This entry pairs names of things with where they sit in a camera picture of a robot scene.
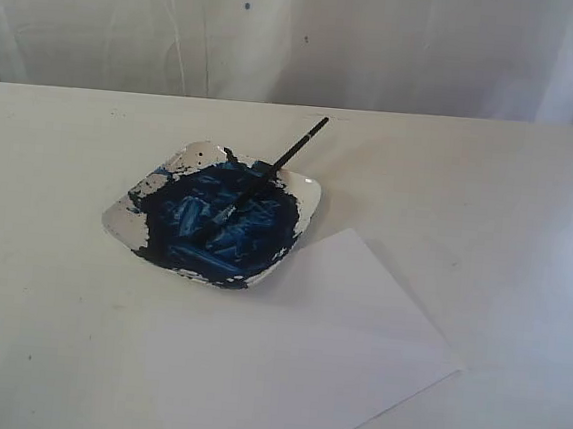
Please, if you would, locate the black paintbrush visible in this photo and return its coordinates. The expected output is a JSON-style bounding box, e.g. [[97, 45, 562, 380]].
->
[[191, 117, 330, 244]]

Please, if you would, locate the white square plate blue paint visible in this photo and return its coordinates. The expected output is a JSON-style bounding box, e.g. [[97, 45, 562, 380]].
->
[[101, 141, 322, 290]]

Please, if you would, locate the white paper sheet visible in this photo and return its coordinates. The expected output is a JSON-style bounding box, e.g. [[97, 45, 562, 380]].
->
[[140, 229, 460, 429]]

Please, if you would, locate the white backdrop curtain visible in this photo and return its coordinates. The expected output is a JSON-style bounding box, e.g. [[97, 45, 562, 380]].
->
[[0, 0, 573, 124]]

